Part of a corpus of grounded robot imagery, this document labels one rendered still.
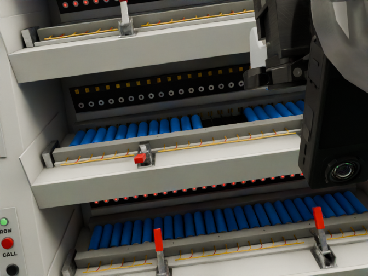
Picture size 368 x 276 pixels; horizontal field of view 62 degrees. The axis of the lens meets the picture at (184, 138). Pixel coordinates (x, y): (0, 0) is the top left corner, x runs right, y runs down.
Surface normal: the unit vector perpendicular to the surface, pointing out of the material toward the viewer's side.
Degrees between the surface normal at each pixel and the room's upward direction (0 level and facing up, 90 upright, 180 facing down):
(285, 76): 92
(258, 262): 22
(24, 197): 90
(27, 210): 90
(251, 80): 91
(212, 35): 112
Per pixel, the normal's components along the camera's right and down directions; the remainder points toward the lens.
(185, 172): 0.06, 0.43
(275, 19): -0.99, 0.14
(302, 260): -0.12, -0.89
